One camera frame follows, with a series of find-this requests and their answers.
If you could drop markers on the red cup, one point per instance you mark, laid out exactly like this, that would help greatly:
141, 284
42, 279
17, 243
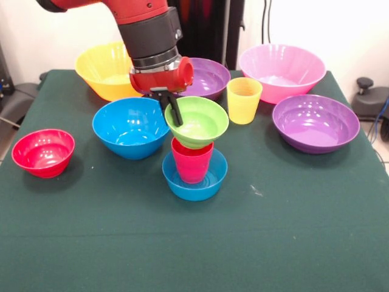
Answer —
192, 164

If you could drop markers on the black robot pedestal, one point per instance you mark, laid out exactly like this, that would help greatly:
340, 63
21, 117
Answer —
206, 30

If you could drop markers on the black equipment box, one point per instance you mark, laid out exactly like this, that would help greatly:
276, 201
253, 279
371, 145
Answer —
5, 73

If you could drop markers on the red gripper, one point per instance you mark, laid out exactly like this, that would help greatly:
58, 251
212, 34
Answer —
161, 80

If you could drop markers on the blue bowl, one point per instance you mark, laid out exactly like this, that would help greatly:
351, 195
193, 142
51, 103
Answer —
127, 127

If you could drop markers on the large pink bowl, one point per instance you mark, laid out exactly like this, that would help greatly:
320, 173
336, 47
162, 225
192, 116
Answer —
282, 67

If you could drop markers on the dark green tablecloth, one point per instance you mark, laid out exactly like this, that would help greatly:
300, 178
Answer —
194, 243

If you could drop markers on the yellow cup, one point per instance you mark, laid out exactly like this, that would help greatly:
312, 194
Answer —
243, 103

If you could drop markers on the small green bowl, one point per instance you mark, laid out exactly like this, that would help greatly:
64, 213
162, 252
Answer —
203, 124

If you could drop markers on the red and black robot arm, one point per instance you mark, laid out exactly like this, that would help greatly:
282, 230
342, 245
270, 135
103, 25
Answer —
146, 27

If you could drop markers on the large yellow bowl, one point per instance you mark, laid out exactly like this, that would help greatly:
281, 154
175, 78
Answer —
100, 70

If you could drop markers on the black levelling knob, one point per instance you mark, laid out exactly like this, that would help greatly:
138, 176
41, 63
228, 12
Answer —
364, 83
43, 77

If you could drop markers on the purple bowl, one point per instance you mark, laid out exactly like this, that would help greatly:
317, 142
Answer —
316, 124
209, 79

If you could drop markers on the grey pedestal leg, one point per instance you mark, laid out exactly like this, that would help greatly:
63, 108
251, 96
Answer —
370, 103
18, 100

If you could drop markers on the translucent teal bowl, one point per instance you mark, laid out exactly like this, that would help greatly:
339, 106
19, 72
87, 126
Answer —
194, 191

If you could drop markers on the small red bowl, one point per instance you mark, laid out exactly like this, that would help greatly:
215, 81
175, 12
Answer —
43, 155

